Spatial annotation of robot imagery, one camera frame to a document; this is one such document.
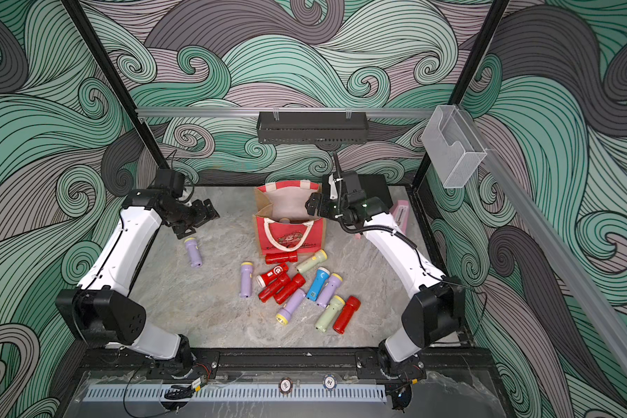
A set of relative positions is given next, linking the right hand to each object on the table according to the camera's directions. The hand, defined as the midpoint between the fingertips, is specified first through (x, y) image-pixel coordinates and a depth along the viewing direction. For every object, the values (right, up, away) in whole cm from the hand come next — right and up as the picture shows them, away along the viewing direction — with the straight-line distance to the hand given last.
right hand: (314, 207), depth 80 cm
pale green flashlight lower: (+5, -34, +1) cm, 34 cm away
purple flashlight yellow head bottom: (-10, -34, -1) cm, 35 cm away
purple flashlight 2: (+7, -25, +7) cm, 27 cm away
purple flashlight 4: (-12, -5, +23) cm, 27 cm away
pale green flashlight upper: (+1, -19, +12) cm, 23 cm away
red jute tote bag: (-3, -8, +3) cm, 9 cm away
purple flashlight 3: (-44, -18, +13) cm, 49 cm away
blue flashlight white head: (+2, -26, +7) cm, 27 cm away
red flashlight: (-12, -18, +12) cm, 25 cm away
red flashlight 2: (-13, -27, +5) cm, 30 cm away
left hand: (-33, -3, 0) cm, 34 cm away
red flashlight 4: (+12, -31, +2) cm, 33 cm away
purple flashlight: (-24, -23, +10) cm, 35 cm away
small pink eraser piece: (+18, -12, +21) cm, 30 cm away
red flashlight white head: (-17, -24, +7) cm, 30 cm away
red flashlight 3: (-5, -26, +7) cm, 27 cm away
